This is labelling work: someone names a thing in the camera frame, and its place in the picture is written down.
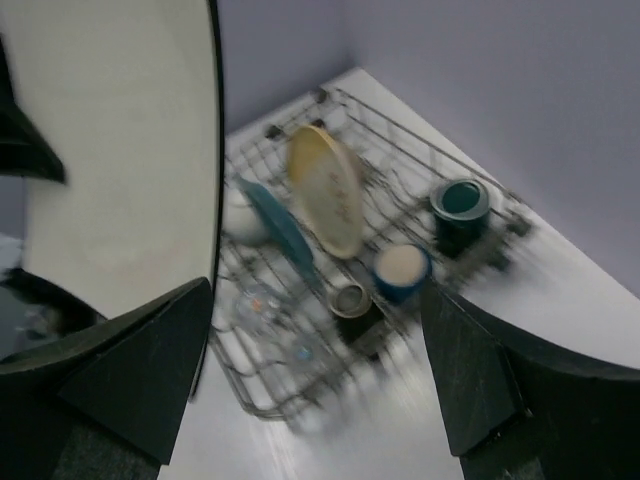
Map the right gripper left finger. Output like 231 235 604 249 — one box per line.
1 277 213 479

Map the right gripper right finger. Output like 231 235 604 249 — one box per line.
420 284 639 479

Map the cream yellow plate leaf motif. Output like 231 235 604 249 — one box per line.
286 124 364 260

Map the clear glass mug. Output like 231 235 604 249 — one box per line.
220 283 290 343

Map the white square plate black rim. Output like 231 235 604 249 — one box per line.
0 0 226 401

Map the teal scalloped plate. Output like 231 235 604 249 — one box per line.
234 175 324 291

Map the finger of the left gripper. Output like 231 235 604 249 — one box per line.
0 44 66 183

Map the grey wire dish rack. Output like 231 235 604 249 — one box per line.
209 88 532 421

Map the dark blue mug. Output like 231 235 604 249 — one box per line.
372 244 433 304

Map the white bowl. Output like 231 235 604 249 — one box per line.
223 187 269 247

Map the brown mug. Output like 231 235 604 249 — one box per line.
328 282 387 362

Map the clear drinking glass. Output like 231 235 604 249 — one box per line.
271 332 327 375

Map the teal green mug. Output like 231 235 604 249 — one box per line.
429 178 491 259

